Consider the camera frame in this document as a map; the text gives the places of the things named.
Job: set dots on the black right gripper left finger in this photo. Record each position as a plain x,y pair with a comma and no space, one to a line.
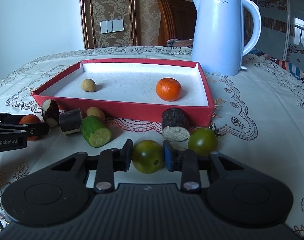
110,161

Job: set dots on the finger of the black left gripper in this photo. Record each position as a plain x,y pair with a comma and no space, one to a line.
10,122

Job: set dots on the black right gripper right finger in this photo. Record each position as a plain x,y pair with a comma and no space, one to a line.
184,161

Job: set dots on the small orange tangerine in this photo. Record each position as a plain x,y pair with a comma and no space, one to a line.
31,118

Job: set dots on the green cucumber piece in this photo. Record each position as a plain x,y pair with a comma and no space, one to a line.
95,131

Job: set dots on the dark round water chestnut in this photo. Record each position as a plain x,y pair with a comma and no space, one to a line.
50,112

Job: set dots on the tan longan fruit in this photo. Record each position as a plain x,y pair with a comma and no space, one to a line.
88,85
95,111

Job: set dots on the large orange tangerine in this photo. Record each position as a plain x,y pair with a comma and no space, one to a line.
168,89

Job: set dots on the red shallow cardboard box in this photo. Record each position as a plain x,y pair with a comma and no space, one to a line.
125,88

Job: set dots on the folded pillow on bed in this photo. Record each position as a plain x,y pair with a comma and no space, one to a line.
180,43

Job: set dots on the white electric kettle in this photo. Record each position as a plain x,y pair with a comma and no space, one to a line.
218,43

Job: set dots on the colourful patterned bedding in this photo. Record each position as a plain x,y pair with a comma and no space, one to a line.
287,66

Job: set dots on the glass sliding wardrobe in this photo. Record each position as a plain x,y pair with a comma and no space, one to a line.
282,35

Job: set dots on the white wall switch panel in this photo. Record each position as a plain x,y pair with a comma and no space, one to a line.
111,26

